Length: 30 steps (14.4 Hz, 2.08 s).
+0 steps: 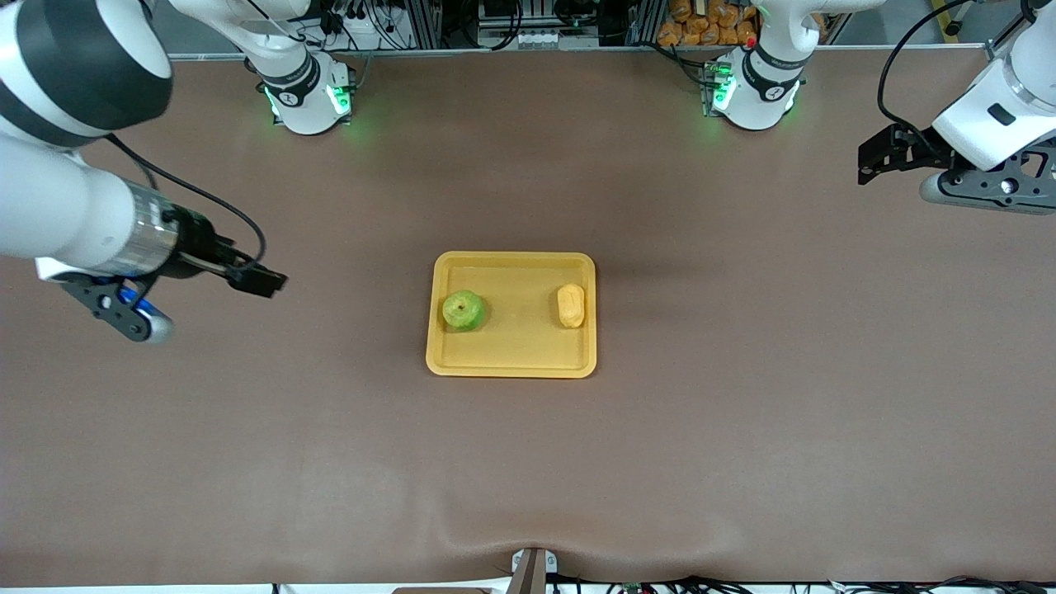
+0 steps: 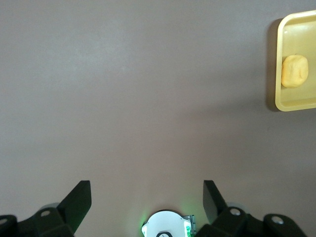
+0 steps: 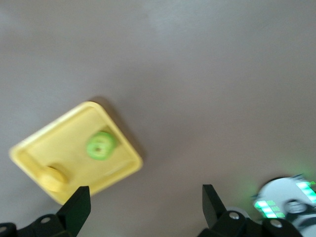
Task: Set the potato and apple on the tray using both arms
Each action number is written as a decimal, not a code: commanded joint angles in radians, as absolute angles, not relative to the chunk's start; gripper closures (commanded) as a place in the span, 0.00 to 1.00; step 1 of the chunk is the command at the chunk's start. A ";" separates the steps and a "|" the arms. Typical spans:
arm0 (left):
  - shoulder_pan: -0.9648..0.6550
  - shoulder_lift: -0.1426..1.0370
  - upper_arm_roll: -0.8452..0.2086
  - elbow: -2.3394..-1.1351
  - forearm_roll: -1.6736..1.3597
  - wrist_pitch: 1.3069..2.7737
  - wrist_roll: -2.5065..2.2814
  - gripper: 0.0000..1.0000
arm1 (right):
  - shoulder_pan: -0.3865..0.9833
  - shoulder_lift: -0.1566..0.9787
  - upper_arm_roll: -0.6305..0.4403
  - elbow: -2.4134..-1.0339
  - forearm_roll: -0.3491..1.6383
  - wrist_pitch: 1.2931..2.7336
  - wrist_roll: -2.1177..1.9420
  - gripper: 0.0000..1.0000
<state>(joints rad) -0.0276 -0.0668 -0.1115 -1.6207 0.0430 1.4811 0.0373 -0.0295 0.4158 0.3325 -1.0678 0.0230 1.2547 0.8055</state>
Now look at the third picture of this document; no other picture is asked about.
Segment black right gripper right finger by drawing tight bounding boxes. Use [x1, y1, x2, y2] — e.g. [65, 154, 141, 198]
[197, 183, 265, 237]

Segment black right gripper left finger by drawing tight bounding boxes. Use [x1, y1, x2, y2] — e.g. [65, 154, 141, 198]
[16, 185, 92, 237]

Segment yellow potato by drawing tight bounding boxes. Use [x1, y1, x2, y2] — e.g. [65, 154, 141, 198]
[36, 163, 69, 194]

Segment green apple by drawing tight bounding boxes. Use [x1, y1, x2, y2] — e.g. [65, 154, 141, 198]
[85, 131, 118, 161]

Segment yellow plastic tray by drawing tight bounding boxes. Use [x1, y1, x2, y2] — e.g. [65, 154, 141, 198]
[8, 101, 144, 206]

